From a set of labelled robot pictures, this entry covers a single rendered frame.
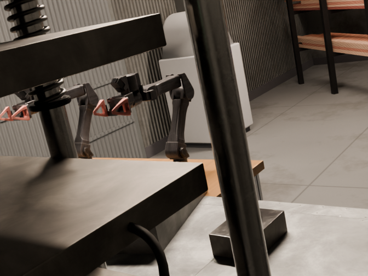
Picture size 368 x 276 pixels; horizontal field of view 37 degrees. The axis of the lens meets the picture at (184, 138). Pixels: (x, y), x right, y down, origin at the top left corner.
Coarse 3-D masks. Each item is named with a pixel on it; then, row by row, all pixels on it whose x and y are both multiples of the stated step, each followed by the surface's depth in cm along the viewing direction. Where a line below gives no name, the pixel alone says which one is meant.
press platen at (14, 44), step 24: (120, 24) 75; (144, 24) 79; (0, 48) 69; (24, 48) 63; (48, 48) 66; (72, 48) 68; (96, 48) 72; (120, 48) 75; (144, 48) 79; (0, 72) 60; (24, 72) 63; (48, 72) 66; (72, 72) 68; (0, 96) 60
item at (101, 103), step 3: (99, 102) 210; (102, 102) 210; (99, 105) 209; (102, 105) 211; (105, 105) 212; (96, 108) 207; (102, 108) 211; (105, 108) 212; (111, 108) 213; (93, 111) 206; (102, 111) 212; (105, 111) 212; (108, 111) 212; (111, 111) 211; (117, 111) 210; (96, 114) 207; (99, 114) 209; (102, 114) 210; (105, 114) 211; (108, 114) 213; (111, 114) 212; (114, 114) 211
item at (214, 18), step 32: (192, 0) 82; (192, 32) 85; (224, 32) 84; (224, 64) 85; (224, 96) 86; (224, 128) 87; (224, 160) 89; (224, 192) 91; (256, 192) 92; (256, 224) 92; (256, 256) 93
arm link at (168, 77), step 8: (160, 80) 231; (168, 80) 232; (176, 80) 236; (184, 80) 237; (144, 88) 221; (152, 88) 222; (160, 88) 227; (168, 88) 232; (176, 88) 237; (184, 88) 238; (192, 88) 242; (192, 96) 242
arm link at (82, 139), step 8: (80, 96) 278; (80, 104) 278; (88, 104) 275; (80, 112) 276; (88, 112) 276; (80, 120) 275; (88, 120) 276; (80, 128) 274; (88, 128) 276; (80, 136) 273; (88, 136) 276; (80, 144) 271; (88, 144) 275; (80, 152) 270
